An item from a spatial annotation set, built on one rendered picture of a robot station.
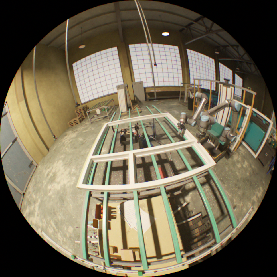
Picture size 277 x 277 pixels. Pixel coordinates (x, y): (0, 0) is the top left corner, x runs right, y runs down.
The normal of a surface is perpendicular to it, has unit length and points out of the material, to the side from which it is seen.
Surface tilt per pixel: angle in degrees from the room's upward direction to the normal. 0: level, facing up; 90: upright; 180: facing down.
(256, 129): 90
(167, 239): 0
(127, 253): 0
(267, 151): 90
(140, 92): 90
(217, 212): 0
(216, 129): 90
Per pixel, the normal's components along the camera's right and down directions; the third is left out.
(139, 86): 0.11, 0.57
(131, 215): -0.14, -0.80
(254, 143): -0.98, 0.18
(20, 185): 0.98, -0.18
